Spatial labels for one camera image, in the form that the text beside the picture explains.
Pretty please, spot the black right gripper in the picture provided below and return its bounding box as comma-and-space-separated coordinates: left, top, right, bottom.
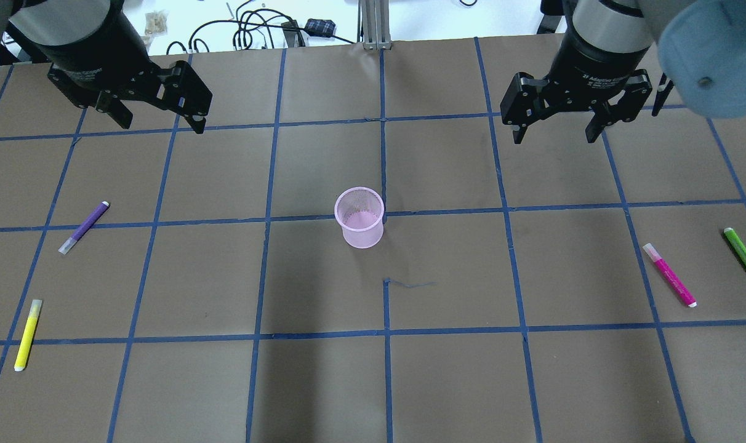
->
500, 29, 652, 144

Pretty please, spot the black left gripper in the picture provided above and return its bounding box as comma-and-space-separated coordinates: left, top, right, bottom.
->
10, 1, 213, 134

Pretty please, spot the purple marker pen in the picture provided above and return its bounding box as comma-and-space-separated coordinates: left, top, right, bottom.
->
58, 200, 110, 255

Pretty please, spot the pink marker pen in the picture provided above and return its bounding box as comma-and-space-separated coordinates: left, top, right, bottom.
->
641, 243, 697, 308

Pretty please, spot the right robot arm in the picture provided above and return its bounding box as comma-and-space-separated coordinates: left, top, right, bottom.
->
500, 1, 746, 144

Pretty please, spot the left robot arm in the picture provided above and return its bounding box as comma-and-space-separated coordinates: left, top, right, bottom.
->
0, 1, 213, 134

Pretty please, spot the pink mesh cup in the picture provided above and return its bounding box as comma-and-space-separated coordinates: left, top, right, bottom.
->
334, 187, 385, 249

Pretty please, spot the black power adapter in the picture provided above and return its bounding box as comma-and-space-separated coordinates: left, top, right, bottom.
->
303, 18, 337, 38

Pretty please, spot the yellow marker pen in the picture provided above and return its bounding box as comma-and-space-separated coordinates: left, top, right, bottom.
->
14, 299, 43, 372

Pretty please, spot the black cable bundle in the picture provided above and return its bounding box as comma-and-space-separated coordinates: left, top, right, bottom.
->
166, 0, 356, 56

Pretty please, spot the aluminium frame post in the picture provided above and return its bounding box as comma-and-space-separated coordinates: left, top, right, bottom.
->
357, 1, 392, 51

